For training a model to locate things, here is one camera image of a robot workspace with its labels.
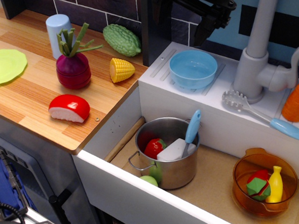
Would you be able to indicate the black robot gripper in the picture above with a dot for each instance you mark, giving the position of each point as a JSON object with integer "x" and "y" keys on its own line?
{"x": 214, "y": 14}

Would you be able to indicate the light blue plastic bowl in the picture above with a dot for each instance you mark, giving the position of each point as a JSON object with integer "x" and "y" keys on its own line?
{"x": 192, "y": 69}

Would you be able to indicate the orange transparent bowl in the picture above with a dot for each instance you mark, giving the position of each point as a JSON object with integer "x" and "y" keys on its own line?
{"x": 256, "y": 159}

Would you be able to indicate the green toy bitter gourd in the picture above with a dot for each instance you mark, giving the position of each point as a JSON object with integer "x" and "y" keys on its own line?
{"x": 122, "y": 40}

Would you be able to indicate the yellow toy corn half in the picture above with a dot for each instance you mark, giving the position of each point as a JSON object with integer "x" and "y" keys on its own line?
{"x": 120, "y": 70}

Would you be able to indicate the grey toy faucet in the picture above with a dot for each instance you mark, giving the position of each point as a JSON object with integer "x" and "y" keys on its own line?
{"x": 254, "y": 73}

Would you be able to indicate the purple toy beet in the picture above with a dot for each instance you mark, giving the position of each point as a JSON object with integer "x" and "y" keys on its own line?
{"x": 73, "y": 69}

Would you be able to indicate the light blue plastic cup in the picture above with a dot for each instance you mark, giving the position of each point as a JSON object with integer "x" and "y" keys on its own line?
{"x": 54, "y": 24}

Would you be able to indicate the red toy pepper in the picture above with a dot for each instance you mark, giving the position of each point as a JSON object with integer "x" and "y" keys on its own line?
{"x": 154, "y": 147}

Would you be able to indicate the white toy sink unit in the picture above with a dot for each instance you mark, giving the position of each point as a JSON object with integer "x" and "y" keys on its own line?
{"x": 225, "y": 135}

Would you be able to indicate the orange toy carrot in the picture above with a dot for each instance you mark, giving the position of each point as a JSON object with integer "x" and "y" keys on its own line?
{"x": 290, "y": 110}

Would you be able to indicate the stainless steel pot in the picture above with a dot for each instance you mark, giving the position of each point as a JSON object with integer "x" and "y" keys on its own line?
{"x": 168, "y": 174}

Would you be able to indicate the green toy apple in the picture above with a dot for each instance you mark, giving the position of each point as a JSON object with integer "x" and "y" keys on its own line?
{"x": 149, "y": 179}

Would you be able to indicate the red green toy strawberry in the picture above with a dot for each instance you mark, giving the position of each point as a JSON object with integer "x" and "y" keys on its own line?
{"x": 258, "y": 185}

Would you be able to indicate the lime green plastic plate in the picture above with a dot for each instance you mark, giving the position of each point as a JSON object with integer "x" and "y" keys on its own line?
{"x": 12, "y": 64}

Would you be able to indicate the yellow toy bottle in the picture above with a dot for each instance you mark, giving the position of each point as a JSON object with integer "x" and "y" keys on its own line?
{"x": 276, "y": 185}

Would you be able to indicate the blue clamp tool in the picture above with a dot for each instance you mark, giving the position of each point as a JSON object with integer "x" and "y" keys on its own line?
{"x": 12, "y": 190}

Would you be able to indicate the grey pasta spoon blue handle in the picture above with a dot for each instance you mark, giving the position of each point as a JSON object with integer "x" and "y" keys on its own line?
{"x": 240, "y": 103}

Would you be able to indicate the blue handled spatula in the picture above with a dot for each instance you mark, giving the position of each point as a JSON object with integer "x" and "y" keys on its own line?
{"x": 191, "y": 131}

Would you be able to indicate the black oven door handle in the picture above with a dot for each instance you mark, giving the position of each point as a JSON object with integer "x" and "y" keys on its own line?
{"x": 57, "y": 201}

